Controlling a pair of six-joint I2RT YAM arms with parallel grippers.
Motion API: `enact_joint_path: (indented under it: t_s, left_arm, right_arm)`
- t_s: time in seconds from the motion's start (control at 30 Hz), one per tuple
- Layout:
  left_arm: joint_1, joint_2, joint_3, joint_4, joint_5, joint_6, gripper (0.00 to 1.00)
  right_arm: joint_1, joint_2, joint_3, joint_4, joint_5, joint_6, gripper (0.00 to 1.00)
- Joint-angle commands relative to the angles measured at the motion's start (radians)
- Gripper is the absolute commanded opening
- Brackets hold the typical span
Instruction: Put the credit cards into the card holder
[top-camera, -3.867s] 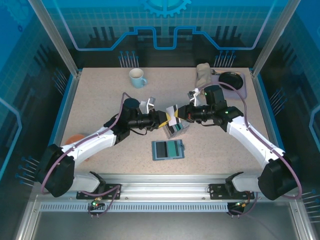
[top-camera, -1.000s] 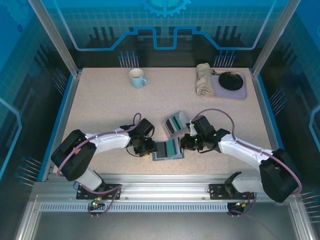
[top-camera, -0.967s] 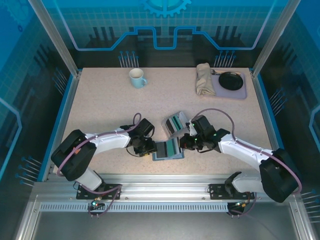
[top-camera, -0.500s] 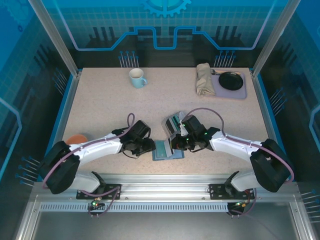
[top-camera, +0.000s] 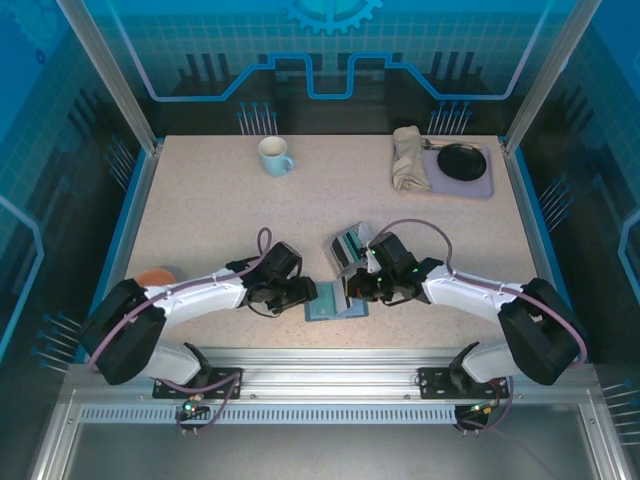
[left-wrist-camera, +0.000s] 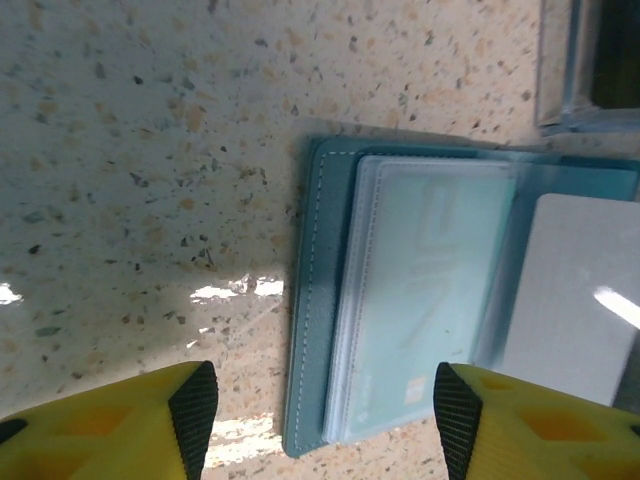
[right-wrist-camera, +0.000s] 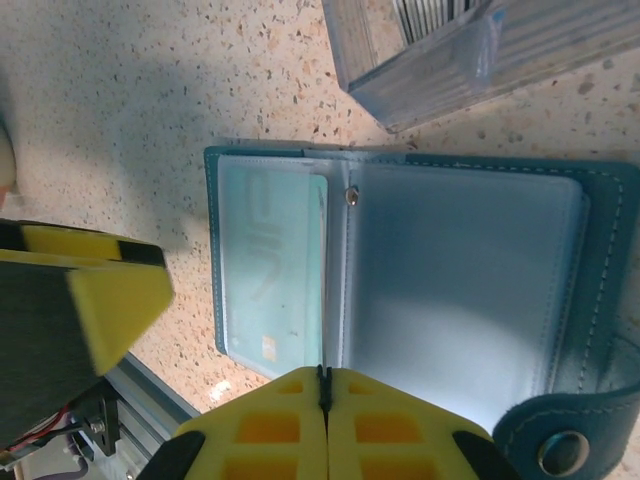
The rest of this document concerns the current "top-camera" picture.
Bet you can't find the grey striped card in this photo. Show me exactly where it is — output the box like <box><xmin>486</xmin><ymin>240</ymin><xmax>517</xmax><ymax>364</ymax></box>
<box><xmin>335</xmin><ymin>278</ymin><xmax>352</xmax><ymax>317</ymax></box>

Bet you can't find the teal box lid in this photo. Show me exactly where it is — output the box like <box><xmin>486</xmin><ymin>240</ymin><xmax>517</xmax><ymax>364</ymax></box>
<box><xmin>304</xmin><ymin>279</ymin><xmax>370</xmax><ymax>323</ymax></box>

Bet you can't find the orange cup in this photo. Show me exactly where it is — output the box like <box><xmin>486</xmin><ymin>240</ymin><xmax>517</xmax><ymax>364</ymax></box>
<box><xmin>135</xmin><ymin>268</ymin><xmax>177</xmax><ymax>287</ymax></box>

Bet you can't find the beige folded cloth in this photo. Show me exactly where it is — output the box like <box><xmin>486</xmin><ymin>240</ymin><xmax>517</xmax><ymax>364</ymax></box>
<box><xmin>390</xmin><ymin>125</ymin><xmax>432</xmax><ymax>193</ymax></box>

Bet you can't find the light blue mug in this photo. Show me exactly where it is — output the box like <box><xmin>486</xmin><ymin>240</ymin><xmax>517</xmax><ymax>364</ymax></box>
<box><xmin>257</xmin><ymin>135</ymin><xmax>296</xmax><ymax>178</ymax></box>

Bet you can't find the lilac tray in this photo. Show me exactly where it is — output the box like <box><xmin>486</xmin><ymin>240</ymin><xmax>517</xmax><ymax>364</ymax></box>
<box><xmin>389</xmin><ymin>137</ymin><xmax>496</xmax><ymax>200</ymax></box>

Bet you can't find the black plate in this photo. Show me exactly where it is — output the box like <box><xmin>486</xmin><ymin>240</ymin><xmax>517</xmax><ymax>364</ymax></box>
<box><xmin>436</xmin><ymin>142</ymin><xmax>489</xmax><ymax>182</ymax></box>

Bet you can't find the steel lower panel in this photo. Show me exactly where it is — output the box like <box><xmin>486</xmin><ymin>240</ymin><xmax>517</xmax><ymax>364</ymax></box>
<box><xmin>29</xmin><ymin>422</ymin><xmax>619</xmax><ymax>480</ymax></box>

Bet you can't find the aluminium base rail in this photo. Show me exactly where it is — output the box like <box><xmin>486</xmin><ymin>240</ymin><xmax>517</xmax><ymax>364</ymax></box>
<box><xmin>67</xmin><ymin>347</ymin><xmax>599</xmax><ymax>404</ymax></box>

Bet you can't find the slotted cable duct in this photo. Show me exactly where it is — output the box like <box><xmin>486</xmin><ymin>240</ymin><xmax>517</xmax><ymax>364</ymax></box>
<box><xmin>78</xmin><ymin>405</ymin><xmax>459</xmax><ymax>426</ymax></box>

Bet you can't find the aluminium side rail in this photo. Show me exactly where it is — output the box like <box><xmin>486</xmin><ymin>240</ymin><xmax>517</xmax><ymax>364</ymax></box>
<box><xmin>82</xmin><ymin>142</ymin><xmax>164</xmax><ymax>364</ymax></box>
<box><xmin>499</xmin><ymin>139</ymin><xmax>591</xmax><ymax>364</ymax></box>

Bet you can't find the aluminium frame post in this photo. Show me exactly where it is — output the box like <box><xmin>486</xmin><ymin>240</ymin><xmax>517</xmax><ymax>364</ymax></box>
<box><xmin>55</xmin><ymin>0</ymin><xmax>164</xmax><ymax>154</ymax></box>
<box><xmin>502</xmin><ymin>0</ymin><xmax>586</xmax><ymax>154</ymax></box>

